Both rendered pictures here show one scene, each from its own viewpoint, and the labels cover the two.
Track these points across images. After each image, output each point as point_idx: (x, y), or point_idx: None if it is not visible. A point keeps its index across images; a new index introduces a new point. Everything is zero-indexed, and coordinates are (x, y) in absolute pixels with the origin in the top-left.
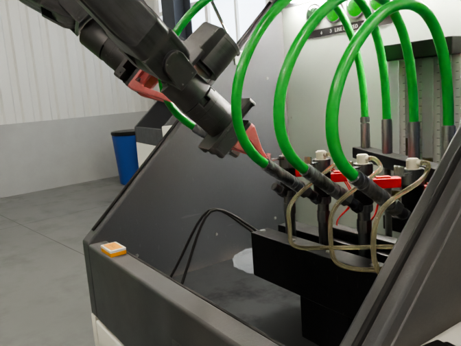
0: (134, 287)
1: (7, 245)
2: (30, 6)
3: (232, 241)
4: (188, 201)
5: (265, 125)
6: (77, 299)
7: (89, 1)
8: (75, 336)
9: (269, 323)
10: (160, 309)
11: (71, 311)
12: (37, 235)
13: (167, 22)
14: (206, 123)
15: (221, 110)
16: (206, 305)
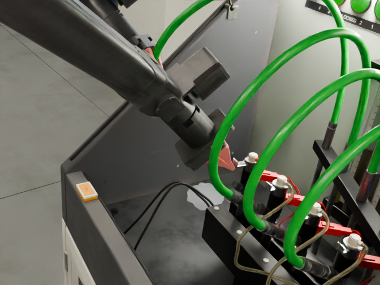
0: (100, 244)
1: None
2: None
3: (190, 171)
4: (158, 139)
5: (242, 76)
6: (48, 121)
7: (93, 75)
8: (44, 158)
9: (206, 279)
10: (119, 279)
11: (43, 132)
12: (16, 41)
13: None
14: (185, 139)
15: (201, 132)
16: None
